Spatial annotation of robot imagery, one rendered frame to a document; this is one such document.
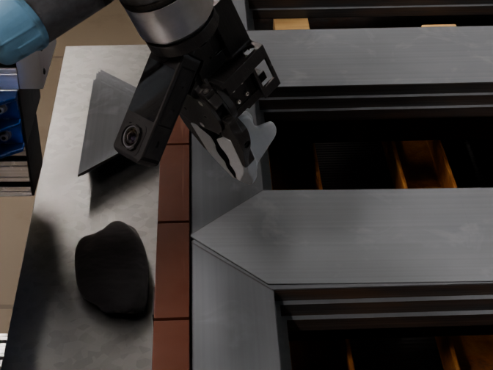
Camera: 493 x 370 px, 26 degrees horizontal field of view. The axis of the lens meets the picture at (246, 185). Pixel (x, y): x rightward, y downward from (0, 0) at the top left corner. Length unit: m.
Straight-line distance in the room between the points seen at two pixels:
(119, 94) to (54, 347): 0.58
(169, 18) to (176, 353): 0.39
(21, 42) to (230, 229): 0.45
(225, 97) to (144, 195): 0.65
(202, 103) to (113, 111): 0.78
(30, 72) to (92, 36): 2.14
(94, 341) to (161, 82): 0.50
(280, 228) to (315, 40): 0.49
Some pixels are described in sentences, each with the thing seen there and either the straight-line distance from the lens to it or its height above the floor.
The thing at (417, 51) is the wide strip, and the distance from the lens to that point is 1.66.
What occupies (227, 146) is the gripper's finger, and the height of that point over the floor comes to 1.06.
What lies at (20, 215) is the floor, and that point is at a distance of 2.80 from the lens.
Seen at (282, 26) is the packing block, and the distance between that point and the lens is 1.83.
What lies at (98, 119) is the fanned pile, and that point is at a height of 0.72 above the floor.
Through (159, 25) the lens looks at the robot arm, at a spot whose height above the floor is 1.21.
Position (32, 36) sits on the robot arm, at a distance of 0.91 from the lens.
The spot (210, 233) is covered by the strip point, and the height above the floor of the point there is 0.87.
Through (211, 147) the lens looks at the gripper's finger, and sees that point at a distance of 1.09.
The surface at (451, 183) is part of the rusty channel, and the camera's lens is 1.62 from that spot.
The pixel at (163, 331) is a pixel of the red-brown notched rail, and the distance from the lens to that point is 1.19.
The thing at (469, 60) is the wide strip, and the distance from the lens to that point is 1.65.
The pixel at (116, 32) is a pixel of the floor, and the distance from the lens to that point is 3.63.
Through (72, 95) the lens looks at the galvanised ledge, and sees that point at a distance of 1.92.
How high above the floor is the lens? 1.64
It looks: 35 degrees down
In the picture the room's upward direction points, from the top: straight up
